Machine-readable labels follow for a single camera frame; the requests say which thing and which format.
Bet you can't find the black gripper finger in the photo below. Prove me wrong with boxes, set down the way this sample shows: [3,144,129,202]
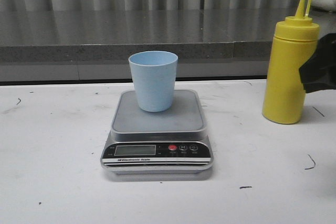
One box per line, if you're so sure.
[299,33,336,93]

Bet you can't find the yellow squeeze bottle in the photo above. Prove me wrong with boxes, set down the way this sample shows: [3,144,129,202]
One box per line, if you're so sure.
[262,0,320,124]

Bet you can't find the light blue plastic cup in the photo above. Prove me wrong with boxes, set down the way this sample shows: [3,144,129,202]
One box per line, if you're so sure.
[129,51,178,112]

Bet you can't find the silver electronic kitchen scale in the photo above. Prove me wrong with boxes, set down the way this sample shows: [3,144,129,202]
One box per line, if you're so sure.
[100,89,214,181]

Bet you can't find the grey stone counter ledge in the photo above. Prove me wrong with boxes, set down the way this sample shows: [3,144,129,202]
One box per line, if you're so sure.
[0,8,336,82]

